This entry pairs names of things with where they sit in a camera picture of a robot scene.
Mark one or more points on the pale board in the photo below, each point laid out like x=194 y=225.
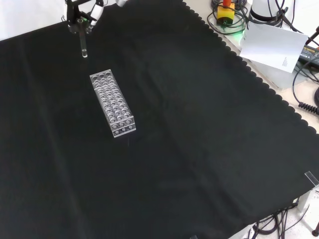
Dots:
x=271 y=44

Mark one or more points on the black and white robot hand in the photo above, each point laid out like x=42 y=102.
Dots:
x=74 y=15

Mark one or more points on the black power adapter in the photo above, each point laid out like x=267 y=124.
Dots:
x=310 y=53

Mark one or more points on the black bench cloth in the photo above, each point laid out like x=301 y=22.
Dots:
x=174 y=149

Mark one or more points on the yellow stop button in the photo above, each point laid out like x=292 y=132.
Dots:
x=225 y=13

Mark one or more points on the clear glass test tube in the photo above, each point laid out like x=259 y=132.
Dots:
x=83 y=42

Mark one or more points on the clear plastic test tube rack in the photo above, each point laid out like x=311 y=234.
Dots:
x=112 y=104

